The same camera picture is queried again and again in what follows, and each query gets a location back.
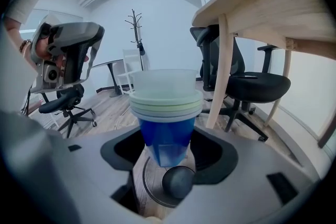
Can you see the white folding chair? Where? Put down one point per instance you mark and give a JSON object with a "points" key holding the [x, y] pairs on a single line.
{"points": [[131, 60]]}

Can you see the person's left hand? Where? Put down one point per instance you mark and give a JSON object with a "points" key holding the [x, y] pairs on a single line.
{"points": [[44, 51]]}

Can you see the person's left forearm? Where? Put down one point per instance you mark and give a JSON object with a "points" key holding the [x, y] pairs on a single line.
{"points": [[15, 34]]}

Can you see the black marble round table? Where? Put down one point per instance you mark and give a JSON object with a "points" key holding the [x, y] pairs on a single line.
{"points": [[111, 73]]}

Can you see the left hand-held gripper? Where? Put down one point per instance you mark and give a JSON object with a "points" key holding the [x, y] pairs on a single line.
{"points": [[39, 34]]}

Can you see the black coat rack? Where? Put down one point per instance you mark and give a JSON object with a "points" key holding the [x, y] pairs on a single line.
{"points": [[135, 34]]}

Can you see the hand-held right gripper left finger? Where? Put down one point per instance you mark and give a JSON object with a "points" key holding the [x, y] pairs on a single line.
{"points": [[78, 165]]}

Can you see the black office chair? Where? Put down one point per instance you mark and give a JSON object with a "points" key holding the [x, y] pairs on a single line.
{"points": [[60, 106], [257, 86]]}

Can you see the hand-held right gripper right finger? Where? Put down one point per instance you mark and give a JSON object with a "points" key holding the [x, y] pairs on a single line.
{"points": [[249, 178]]}

